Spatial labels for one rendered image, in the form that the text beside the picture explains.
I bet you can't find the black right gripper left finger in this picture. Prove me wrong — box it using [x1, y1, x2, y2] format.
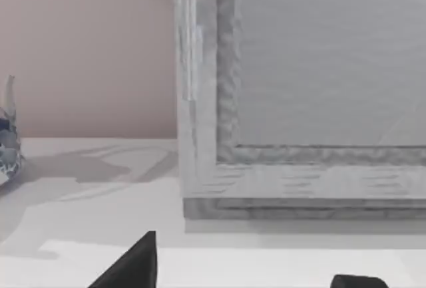
[87, 230, 158, 288]

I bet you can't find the grey framed blackboard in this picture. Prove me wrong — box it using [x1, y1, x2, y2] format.
[173, 0, 426, 233]

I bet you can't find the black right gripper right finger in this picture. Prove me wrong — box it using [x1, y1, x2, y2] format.
[329, 274, 389, 288]

